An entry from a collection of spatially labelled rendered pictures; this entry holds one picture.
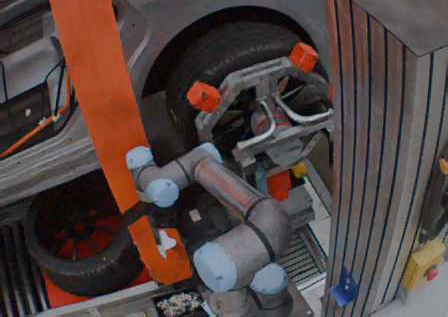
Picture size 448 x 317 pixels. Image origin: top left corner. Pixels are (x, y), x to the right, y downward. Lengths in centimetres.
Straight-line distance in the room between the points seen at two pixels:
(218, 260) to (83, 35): 65
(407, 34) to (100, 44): 91
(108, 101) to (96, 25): 26
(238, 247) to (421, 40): 67
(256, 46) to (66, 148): 87
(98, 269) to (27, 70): 119
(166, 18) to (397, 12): 139
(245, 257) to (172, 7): 111
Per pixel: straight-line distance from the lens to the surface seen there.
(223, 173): 147
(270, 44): 218
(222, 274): 122
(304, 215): 287
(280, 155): 220
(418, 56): 74
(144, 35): 214
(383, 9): 83
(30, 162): 240
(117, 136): 167
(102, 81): 153
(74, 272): 248
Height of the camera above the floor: 247
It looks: 46 degrees down
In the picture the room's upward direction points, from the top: 11 degrees counter-clockwise
